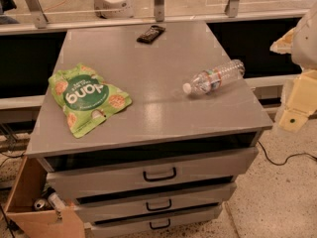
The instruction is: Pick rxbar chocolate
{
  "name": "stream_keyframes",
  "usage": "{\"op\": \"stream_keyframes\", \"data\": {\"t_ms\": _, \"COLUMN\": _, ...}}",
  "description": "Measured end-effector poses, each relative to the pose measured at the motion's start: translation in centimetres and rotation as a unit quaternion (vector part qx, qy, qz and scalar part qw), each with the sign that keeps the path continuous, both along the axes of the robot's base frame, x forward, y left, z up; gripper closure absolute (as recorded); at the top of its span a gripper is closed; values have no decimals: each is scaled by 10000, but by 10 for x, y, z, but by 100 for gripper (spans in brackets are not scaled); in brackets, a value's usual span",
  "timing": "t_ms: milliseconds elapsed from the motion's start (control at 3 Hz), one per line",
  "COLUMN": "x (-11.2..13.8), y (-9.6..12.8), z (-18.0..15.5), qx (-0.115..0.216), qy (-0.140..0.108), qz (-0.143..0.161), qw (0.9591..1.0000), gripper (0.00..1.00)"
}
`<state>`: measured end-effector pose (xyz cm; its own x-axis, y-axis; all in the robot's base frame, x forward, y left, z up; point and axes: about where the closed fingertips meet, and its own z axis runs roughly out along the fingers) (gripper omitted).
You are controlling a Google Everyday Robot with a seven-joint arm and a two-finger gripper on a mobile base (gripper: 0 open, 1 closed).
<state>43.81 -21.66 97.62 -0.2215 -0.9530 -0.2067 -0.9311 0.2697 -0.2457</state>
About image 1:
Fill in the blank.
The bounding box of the white bottle in box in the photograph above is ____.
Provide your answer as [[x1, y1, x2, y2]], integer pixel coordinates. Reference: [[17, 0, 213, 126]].
[[48, 192, 66, 212]]

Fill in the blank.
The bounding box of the middle grey drawer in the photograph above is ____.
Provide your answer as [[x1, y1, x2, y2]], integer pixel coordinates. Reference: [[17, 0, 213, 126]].
[[75, 179, 237, 223]]

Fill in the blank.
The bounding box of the cardboard box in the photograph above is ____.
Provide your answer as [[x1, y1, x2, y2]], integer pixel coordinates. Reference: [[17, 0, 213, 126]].
[[5, 157, 85, 238]]

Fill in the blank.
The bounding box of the aluminium soda can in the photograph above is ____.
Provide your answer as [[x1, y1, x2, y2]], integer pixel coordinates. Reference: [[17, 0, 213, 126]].
[[34, 198, 50, 211]]

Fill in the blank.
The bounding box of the clear plastic water bottle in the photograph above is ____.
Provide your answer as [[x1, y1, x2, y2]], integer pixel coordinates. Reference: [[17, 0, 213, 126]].
[[182, 59, 245, 95]]

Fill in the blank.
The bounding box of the green snack bag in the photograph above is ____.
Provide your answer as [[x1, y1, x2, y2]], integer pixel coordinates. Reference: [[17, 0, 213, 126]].
[[49, 63, 132, 138]]

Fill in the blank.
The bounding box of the grey drawer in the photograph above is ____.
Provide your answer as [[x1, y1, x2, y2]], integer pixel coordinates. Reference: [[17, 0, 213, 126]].
[[91, 203, 222, 238], [47, 147, 258, 199], [75, 179, 237, 223]]

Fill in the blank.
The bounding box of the black floor cable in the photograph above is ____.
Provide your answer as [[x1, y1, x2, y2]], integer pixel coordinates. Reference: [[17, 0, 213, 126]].
[[257, 140, 317, 167]]

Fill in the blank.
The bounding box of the top grey drawer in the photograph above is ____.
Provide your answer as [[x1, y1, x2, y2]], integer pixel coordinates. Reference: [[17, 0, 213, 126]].
[[47, 147, 258, 199]]

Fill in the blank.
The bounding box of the grey drawer cabinet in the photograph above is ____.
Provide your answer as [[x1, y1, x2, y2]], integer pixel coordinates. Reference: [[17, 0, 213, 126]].
[[25, 20, 274, 238]]

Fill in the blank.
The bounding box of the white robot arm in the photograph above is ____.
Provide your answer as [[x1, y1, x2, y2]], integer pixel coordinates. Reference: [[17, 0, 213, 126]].
[[269, 3, 317, 132]]

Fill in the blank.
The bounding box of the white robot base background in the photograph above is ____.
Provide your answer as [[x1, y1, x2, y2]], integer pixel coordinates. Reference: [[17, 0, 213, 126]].
[[93, 0, 134, 19]]

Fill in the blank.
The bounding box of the metal railing frame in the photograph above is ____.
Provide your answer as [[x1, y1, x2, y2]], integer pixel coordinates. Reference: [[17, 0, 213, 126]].
[[0, 0, 317, 35]]

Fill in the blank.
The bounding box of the bottom grey drawer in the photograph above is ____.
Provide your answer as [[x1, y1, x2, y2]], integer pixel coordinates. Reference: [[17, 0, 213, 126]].
[[91, 203, 222, 238]]

